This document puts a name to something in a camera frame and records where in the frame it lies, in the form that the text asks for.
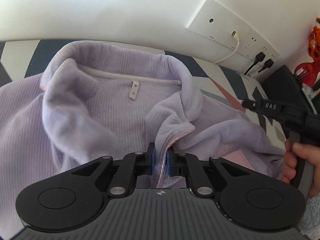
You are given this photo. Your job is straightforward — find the white network cable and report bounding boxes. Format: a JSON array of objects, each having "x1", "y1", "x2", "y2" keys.
[{"x1": 212, "y1": 30, "x2": 241, "y2": 65}]

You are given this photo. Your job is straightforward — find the red vase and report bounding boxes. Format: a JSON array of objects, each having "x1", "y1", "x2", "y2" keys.
[{"x1": 294, "y1": 61, "x2": 319, "y2": 88}]

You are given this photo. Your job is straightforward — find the light blue fuzzy sleeve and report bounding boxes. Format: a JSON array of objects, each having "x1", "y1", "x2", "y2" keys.
[{"x1": 298, "y1": 194, "x2": 320, "y2": 239}]

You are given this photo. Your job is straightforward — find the geometric patterned table mat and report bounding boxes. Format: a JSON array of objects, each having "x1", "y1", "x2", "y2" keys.
[{"x1": 0, "y1": 39, "x2": 316, "y2": 196}]

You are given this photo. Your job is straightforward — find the orange flowers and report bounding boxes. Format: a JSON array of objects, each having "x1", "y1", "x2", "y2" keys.
[{"x1": 308, "y1": 17, "x2": 320, "y2": 62}]

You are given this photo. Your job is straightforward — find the person's right hand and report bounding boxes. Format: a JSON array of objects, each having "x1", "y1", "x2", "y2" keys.
[{"x1": 282, "y1": 139, "x2": 320, "y2": 198}]

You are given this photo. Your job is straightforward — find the black power plug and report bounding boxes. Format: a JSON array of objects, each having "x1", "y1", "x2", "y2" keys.
[
  {"x1": 250, "y1": 59, "x2": 274, "y2": 77},
  {"x1": 244, "y1": 51, "x2": 265, "y2": 75}
]

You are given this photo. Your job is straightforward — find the white wall socket panel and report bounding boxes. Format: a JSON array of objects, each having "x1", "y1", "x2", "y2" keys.
[{"x1": 187, "y1": 0, "x2": 279, "y2": 61}]

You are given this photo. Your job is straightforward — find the lavender ribbed jacket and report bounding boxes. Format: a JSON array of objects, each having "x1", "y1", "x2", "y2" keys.
[{"x1": 0, "y1": 40, "x2": 287, "y2": 238}]

